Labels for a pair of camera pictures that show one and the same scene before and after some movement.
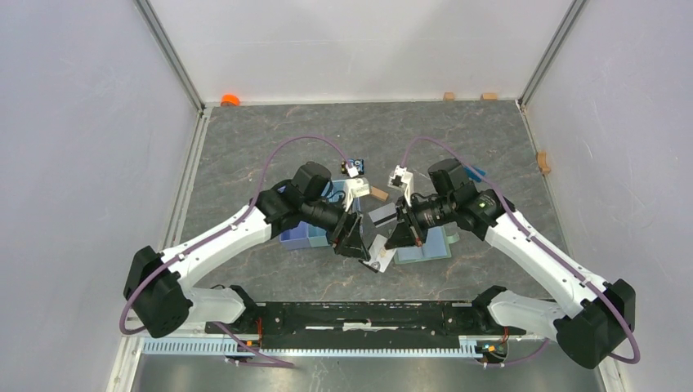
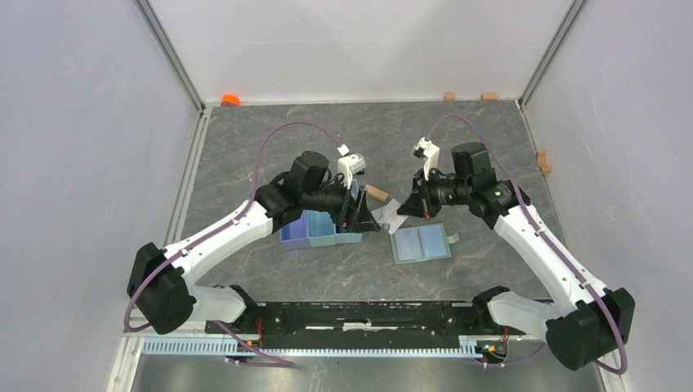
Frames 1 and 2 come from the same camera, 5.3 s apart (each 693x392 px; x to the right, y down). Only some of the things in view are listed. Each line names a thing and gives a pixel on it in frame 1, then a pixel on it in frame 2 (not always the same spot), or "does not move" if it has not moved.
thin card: [378, 253] -> [386, 215]
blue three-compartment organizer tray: [305, 235] does not move
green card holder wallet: [435, 247] does not move
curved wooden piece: [541, 159] does not move
